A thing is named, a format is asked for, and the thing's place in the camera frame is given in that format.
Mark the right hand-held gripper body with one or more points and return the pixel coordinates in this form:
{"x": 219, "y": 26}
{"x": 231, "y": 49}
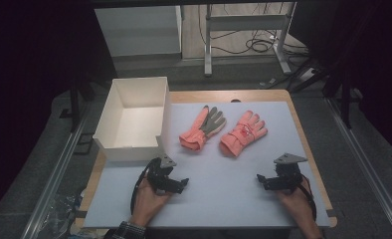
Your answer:
{"x": 285, "y": 177}

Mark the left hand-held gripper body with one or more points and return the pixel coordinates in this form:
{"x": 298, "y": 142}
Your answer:
{"x": 160, "y": 179}

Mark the pink glove with red print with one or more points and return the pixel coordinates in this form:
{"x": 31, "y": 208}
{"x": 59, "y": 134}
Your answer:
{"x": 242, "y": 134}

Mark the white box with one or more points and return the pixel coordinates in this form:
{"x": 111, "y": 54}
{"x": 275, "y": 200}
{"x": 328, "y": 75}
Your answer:
{"x": 134, "y": 129}

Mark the pink glove with grey palm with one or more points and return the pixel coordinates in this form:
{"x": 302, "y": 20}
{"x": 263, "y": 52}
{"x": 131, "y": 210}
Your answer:
{"x": 202, "y": 127}

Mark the person's left hand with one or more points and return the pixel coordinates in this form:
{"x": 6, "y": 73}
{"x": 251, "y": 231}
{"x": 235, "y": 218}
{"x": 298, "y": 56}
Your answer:
{"x": 149, "y": 204}

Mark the person's right hand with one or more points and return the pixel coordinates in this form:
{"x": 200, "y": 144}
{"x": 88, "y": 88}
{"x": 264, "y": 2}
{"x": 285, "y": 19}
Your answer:
{"x": 295, "y": 204}

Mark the light blue table mat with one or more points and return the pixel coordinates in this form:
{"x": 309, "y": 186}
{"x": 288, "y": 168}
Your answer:
{"x": 224, "y": 186}

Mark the dark metal stand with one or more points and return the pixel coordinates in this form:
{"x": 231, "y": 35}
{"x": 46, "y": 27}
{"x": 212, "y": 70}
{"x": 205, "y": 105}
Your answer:
{"x": 75, "y": 103}
{"x": 345, "y": 96}

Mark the clear plastic bag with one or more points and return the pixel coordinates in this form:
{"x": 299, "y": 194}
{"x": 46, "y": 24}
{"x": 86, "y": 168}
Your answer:
{"x": 63, "y": 215}

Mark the white power strip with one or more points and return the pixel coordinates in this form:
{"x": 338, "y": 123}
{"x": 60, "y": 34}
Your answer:
{"x": 307, "y": 74}

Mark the white cabinet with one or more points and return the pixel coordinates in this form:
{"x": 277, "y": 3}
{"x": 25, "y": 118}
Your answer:
{"x": 141, "y": 30}

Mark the metal floor rail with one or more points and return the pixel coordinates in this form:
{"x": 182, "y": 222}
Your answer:
{"x": 56, "y": 176}
{"x": 366, "y": 166}

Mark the black floor bracket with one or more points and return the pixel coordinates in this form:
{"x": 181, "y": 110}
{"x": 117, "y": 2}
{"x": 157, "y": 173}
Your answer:
{"x": 83, "y": 143}

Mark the white desk frame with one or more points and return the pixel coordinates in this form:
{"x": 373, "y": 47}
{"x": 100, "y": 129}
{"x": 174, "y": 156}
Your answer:
{"x": 243, "y": 23}

